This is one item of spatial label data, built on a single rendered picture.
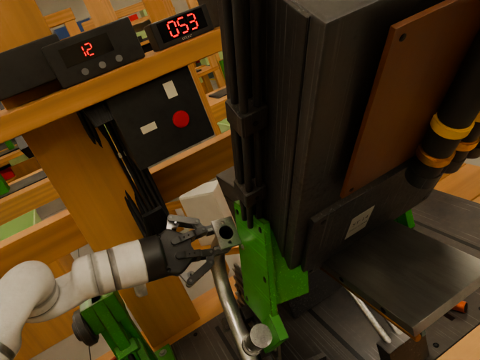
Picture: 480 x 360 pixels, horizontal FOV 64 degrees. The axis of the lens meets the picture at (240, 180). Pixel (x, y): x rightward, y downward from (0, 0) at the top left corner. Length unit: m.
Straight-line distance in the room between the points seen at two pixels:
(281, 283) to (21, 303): 0.39
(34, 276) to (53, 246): 0.38
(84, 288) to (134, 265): 0.08
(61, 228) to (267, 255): 0.56
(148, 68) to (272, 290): 0.45
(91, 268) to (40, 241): 0.38
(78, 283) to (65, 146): 0.32
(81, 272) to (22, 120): 0.27
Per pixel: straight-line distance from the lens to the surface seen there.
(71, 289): 0.69
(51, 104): 0.73
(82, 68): 0.76
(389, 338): 0.73
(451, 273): 0.65
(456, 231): 1.11
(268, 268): 0.62
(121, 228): 0.92
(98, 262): 0.66
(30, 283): 0.65
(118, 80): 0.74
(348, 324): 0.91
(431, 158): 0.54
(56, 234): 1.01
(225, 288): 0.80
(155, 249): 0.66
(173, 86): 0.77
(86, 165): 0.87
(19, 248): 1.03
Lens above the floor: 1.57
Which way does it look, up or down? 23 degrees down
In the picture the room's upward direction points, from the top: 21 degrees counter-clockwise
